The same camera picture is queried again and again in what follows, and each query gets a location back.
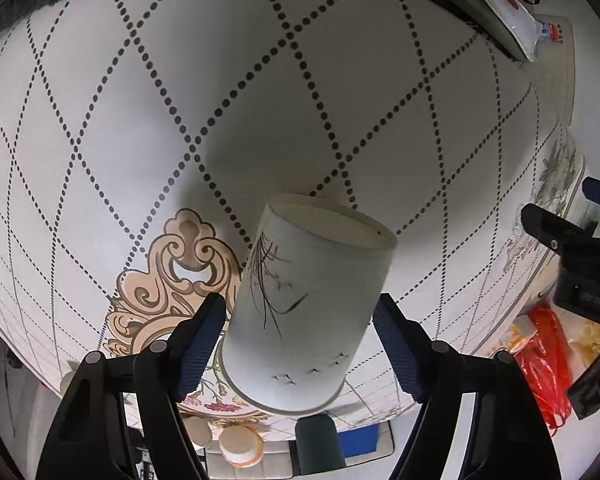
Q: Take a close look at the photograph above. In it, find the blue box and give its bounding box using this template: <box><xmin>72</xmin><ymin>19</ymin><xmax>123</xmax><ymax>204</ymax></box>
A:
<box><xmin>336</xmin><ymin>422</ymin><xmax>382</xmax><ymax>455</ymax></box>

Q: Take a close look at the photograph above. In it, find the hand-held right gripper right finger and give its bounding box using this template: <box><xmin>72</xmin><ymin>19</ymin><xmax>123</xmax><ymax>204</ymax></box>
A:
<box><xmin>372</xmin><ymin>292</ymin><xmax>563</xmax><ymax>480</ymax></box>

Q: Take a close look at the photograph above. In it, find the grey tray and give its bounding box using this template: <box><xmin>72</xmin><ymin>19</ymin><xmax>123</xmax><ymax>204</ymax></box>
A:
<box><xmin>425</xmin><ymin>0</ymin><xmax>538</xmax><ymax>63</ymax></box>

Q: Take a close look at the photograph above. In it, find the white packet with red print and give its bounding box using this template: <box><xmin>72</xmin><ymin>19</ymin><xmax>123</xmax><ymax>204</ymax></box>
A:
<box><xmin>534</xmin><ymin>14</ymin><xmax>575</xmax><ymax>47</ymax></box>

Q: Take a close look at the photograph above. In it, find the red plastic bag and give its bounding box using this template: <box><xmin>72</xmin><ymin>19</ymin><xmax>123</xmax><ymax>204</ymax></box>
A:
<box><xmin>512</xmin><ymin>307</ymin><xmax>577</xmax><ymax>431</ymax></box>

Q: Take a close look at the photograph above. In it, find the white jar with orange rim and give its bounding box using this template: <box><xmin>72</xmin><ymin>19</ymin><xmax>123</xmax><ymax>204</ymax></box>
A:
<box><xmin>218</xmin><ymin>425</ymin><xmax>266</xmax><ymax>469</ymax></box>

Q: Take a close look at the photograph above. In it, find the beige round cap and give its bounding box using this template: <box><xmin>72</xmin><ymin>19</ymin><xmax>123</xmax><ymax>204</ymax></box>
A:
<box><xmin>185</xmin><ymin>415</ymin><xmax>214</xmax><ymax>449</ymax></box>

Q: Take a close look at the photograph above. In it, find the white paper cup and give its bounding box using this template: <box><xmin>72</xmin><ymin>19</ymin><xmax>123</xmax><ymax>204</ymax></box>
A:
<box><xmin>220</xmin><ymin>192</ymin><xmax>398</xmax><ymax>415</ymax></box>

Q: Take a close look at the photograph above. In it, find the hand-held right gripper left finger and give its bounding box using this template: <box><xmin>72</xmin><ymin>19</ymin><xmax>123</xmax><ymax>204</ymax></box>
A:
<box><xmin>35</xmin><ymin>292</ymin><xmax>228</xmax><ymax>480</ymax></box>

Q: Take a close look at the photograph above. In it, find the white plastic bag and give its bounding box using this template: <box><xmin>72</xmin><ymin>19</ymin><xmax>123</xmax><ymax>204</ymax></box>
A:
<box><xmin>459</xmin><ymin>0</ymin><xmax>547</xmax><ymax>63</ymax></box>

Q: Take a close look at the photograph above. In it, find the yellow patterned cloth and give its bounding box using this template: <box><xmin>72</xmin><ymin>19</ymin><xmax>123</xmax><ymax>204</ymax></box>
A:
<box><xmin>507</xmin><ymin>310</ymin><xmax>600</xmax><ymax>367</ymax></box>

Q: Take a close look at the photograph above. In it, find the dark cylinder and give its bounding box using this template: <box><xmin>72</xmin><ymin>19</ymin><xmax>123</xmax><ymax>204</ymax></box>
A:
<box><xmin>295</xmin><ymin>413</ymin><xmax>347</xmax><ymax>479</ymax></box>

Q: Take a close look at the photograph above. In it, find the white dotted tablecloth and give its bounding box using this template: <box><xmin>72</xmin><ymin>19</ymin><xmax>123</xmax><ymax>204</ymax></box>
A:
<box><xmin>0</xmin><ymin>0</ymin><xmax>588</xmax><ymax>433</ymax></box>

